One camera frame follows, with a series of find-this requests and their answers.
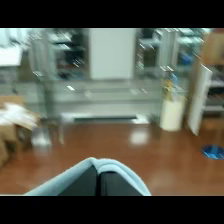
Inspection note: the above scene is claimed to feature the cardboard box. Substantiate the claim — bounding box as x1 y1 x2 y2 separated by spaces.
0 94 38 168

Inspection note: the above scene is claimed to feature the white cylinder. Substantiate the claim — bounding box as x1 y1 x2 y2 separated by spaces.
159 95 187 132

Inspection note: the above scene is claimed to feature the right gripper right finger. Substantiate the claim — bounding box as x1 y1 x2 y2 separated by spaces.
99 171 145 197

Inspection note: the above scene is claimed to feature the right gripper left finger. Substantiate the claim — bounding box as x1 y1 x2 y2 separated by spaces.
57 165 100 197

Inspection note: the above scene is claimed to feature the light blue garment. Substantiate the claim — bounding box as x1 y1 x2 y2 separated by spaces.
24 156 152 197

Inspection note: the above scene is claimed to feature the blue object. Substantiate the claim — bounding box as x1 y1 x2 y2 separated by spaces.
200 144 224 161

